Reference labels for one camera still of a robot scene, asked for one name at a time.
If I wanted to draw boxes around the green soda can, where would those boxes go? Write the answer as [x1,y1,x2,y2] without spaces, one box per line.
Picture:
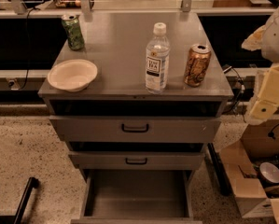
[62,14,85,50]

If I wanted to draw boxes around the gold soda can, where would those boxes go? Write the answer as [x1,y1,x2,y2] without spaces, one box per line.
[184,44,212,87]

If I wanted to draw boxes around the black cable at left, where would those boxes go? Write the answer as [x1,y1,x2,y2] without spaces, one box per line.
[20,7,42,91]

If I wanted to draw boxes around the clear plastic tea bottle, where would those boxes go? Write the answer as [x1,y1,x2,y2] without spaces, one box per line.
[146,22,170,94]

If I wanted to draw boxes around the top grey drawer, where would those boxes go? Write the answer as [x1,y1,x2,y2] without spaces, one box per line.
[50,116,220,143]

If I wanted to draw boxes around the middle grey drawer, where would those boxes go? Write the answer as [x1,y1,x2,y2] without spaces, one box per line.
[69,151,204,170]

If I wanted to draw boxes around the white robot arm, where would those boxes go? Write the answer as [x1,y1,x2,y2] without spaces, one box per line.
[242,7,279,125]

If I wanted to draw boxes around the black stand leg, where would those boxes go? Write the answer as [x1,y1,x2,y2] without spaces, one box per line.
[0,177,39,224]

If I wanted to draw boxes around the black bar beside cabinet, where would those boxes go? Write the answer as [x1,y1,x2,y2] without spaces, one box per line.
[207,143,230,196]

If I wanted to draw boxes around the white bowl in box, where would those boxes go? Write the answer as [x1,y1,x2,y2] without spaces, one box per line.
[259,162,279,184]

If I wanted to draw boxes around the grey drawer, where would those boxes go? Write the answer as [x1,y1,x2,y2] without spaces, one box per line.
[69,151,204,170]
[71,170,202,224]
[50,116,220,143]

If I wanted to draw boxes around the brown cardboard box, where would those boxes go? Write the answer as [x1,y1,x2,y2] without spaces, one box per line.
[220,119,279,224]

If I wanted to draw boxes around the black cable at right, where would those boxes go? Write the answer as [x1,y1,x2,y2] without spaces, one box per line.
[222,63,246,115]

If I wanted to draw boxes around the bottom grey drawer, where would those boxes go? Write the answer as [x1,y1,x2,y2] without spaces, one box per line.
[71,170,202,224]

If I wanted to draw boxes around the grey drawer cabinet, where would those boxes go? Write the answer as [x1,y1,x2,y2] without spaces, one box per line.
[37,11,235,224]

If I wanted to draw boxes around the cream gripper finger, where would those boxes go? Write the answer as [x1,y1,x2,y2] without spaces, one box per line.
[249,63,279,120]

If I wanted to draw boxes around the white paper bowl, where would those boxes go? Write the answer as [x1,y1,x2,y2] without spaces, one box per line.
[47,59,98,92]

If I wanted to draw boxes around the black cable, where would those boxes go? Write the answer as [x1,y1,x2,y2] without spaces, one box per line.
[222,63,246,115]
[20,7,42,91]

